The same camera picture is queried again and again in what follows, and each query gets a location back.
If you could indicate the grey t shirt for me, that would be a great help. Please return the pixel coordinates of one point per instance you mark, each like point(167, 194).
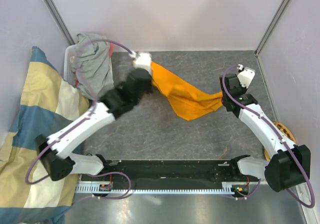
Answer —
point(92, 65)

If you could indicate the orange t shirt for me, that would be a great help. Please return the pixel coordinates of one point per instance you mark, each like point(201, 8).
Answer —
point(187, 101)

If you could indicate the left aluminium frame post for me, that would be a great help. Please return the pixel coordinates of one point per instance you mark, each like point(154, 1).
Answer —
point(59, 21)

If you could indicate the aluminium frame post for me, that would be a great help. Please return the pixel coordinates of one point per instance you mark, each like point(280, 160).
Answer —
point(59, 21)
point(272, 25)

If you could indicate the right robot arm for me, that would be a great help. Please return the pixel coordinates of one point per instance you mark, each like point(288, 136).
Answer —
point(289, 163)

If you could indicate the right aluminium frame post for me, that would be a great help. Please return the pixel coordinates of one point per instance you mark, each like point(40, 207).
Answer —
point(272, 25)

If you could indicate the blue yellow striped pillow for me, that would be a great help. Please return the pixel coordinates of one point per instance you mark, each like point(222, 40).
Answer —
point(47, 105)

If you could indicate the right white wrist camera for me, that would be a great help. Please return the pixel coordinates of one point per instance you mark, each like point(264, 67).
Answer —
point(245, 75)

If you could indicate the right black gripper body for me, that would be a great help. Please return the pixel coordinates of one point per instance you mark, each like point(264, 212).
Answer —
point(243, 89)

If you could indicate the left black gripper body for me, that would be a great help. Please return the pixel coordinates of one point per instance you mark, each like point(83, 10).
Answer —
point(149, 88)

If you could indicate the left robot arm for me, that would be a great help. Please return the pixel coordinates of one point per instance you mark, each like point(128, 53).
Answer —
point(55, 152)

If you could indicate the slotted cable duct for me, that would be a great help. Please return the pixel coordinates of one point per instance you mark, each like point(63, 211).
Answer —
point(95, 187)

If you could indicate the white plastic basket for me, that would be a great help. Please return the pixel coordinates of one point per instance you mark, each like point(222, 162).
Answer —
point(69, 57)

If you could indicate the pink red garment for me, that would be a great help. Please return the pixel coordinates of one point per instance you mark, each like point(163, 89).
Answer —
point(111, 50)

